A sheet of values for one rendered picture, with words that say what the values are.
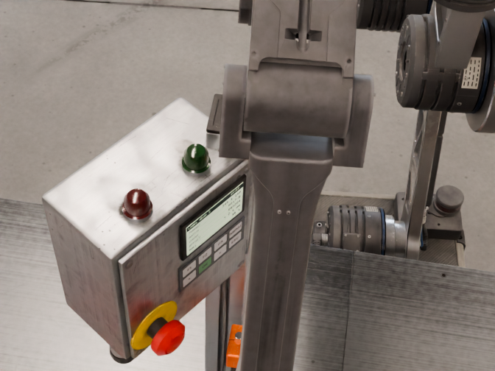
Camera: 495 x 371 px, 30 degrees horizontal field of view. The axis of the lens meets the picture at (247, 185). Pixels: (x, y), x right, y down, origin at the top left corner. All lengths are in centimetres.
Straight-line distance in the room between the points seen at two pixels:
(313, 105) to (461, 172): 214
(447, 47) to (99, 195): 67
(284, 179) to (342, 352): 80
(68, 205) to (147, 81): 212
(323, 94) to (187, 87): 225
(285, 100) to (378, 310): 89
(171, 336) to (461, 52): 65
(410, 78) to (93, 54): 179
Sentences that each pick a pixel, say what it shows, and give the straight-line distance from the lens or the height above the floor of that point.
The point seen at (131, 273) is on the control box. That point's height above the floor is 144.
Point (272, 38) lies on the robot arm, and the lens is 66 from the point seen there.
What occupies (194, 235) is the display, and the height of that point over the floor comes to 143.
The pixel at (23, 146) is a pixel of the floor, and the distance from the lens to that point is 279.
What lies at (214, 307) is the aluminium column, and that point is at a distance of 108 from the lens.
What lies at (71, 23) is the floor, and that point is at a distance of 312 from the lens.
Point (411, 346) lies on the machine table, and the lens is 149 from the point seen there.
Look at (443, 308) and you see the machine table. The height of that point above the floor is 83.
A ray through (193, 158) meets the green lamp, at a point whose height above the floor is 149.
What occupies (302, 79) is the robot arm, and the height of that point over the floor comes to 165.
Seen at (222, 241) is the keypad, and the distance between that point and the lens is 90.
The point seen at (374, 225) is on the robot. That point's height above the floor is 42.
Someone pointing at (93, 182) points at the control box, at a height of 147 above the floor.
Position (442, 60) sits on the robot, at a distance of 135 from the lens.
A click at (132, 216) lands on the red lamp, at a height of 148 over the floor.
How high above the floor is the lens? 213
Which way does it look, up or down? 53 degrees down
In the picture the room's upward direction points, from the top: 4 degrees clockwise
